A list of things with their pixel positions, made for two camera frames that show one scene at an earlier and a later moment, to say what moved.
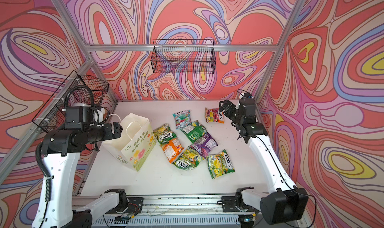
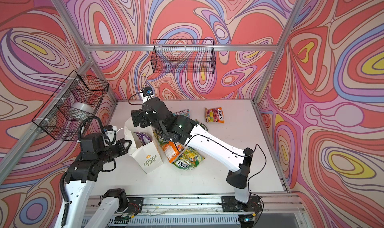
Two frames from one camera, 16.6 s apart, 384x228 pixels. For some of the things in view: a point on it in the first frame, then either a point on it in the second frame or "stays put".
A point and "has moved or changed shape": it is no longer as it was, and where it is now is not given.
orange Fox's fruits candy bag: (214, 115) stays put
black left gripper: (109, 134) → (123, 149)
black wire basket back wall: (186, 56) stays put
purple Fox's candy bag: (203, 145) has moved or changed shape
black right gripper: (230, 107) → (142, 115)
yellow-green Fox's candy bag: (189, 159) stays put
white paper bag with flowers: (137, 142) has moved or changed shape
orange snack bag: (173, 150) stays put
